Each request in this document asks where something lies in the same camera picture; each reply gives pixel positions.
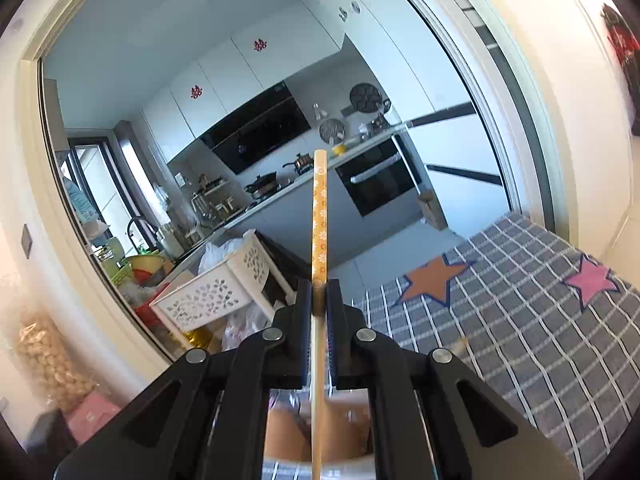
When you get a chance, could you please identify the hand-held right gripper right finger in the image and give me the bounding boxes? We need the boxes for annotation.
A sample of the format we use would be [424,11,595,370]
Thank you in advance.
[325,278,582,480]

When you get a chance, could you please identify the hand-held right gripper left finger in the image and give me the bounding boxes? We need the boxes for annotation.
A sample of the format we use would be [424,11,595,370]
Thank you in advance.
[54,278,314,480]

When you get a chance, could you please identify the patterned wooden chopstick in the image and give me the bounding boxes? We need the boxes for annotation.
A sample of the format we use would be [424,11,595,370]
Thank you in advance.
[310,149,331,480]

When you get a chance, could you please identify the red and white plastic bag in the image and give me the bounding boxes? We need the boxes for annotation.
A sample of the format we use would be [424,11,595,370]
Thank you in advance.
[221,302,276,351]

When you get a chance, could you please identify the white perforated storage cart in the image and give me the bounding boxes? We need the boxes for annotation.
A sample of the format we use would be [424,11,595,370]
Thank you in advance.
[149,232,296,352]

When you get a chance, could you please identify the gold foil bag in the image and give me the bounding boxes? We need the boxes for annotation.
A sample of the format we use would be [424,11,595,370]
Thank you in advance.
[182,329,221,353]

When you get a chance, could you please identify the black wok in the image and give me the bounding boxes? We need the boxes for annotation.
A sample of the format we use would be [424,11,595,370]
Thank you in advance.
[244,172,281,199]

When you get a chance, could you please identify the small cardboard box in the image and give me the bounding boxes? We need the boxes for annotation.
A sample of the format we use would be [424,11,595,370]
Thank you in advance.
[417,191,449,231]

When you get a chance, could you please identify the countertop spice rack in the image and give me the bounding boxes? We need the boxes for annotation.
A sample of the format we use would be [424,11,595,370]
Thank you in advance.
[190,177,241,226]

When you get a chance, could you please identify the black built-in oven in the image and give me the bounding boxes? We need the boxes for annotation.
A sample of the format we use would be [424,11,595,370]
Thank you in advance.
[334,139,424,219]

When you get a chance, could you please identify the metal cooking pot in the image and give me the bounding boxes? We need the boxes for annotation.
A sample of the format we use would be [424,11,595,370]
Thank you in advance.
[282,152,316,176]

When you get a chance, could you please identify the dark kitchen faucet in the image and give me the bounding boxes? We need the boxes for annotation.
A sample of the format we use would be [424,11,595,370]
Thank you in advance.
[126,217,161,256]

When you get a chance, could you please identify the round metal steamer rack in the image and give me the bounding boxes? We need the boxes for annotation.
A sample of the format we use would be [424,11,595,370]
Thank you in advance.
[319,117,347,144]

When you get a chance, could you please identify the black range hood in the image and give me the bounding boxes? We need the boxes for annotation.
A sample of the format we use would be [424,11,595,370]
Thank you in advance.
[197,81,314,176]

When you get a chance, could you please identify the black round moulded pan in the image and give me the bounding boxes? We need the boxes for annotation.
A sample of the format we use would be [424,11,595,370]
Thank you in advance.
[349,82,382,111]

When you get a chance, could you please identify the white upper kitchen cabinets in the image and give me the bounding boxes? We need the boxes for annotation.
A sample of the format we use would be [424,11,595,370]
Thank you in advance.
[140,35,347,167]

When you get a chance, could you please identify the clear bag of pale balls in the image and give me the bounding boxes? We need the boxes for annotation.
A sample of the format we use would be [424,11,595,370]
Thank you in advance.
[17,310,97,411]

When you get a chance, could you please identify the white refrigerator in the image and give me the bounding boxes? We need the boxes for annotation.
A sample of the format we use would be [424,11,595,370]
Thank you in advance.
[312,0,508,221]

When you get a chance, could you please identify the red hanging bag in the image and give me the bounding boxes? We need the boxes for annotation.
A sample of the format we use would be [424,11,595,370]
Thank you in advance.
[600,2,640,136]

